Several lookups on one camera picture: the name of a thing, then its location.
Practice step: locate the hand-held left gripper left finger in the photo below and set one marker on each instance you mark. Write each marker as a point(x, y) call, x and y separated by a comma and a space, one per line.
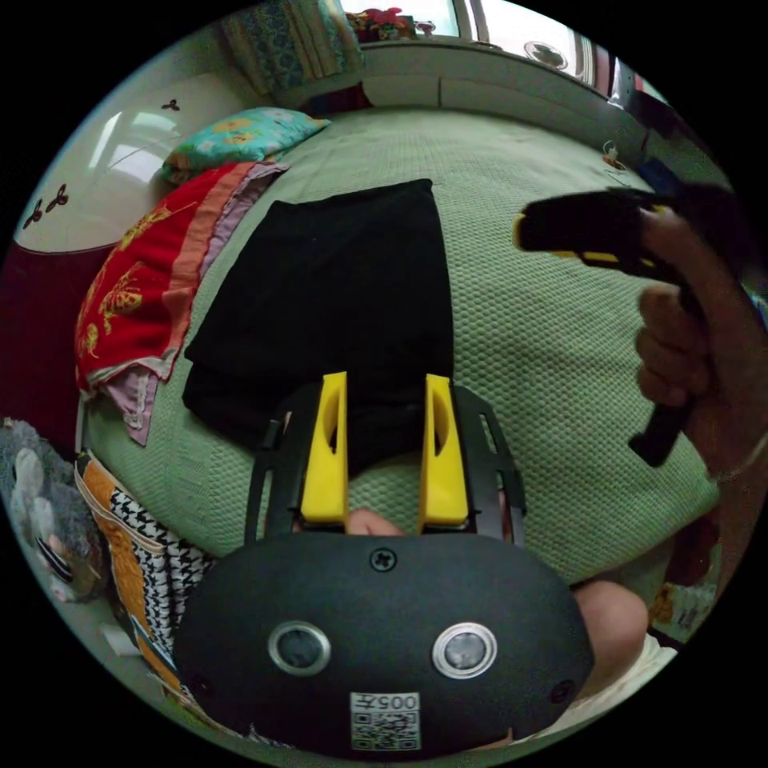
point(325, 456)

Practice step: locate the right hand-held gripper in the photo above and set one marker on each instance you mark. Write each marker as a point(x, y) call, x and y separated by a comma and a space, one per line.
point(576, 225)

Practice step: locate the window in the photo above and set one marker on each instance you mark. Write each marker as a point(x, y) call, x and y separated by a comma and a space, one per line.
point(510, 24)

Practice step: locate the black t-shirt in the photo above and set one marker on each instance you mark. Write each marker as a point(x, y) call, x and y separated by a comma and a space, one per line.
point(336, 288)

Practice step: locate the grey plush toy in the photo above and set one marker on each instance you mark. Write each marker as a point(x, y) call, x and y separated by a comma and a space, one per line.
point(42, 486)

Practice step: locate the person's left hand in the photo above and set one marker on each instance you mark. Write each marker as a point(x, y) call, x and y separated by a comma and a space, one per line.
point(373, 524)

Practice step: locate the red artificial flowers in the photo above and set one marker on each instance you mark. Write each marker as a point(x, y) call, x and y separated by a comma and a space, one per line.
point(384, 23)

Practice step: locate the red folded blanket, gold print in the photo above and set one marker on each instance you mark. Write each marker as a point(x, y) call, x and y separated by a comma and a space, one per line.
point(141, 270)

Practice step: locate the person's body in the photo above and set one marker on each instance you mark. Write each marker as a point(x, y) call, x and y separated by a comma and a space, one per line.
point(609, 624)

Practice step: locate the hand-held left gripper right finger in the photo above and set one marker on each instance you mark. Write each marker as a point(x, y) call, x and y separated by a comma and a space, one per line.
point(443, 468)

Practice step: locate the person's right forearm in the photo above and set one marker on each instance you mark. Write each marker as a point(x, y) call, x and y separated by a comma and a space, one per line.
point(737, 498)

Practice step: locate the person's right hand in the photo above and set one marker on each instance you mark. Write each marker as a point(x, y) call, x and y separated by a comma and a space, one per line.
point(678, 354)

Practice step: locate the white glossy headboard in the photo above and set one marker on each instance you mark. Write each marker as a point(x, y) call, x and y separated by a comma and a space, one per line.
point(90, 156)

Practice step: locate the teal patterned curtain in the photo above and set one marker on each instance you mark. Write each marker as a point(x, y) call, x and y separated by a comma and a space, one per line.
point(288, 48)

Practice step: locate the teal floral pillow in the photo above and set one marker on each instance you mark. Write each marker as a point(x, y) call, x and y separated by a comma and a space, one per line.
point(240, 137)

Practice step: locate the bed with green woven mat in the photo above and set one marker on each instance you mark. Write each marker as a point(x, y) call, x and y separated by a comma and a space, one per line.
point(540, 372)

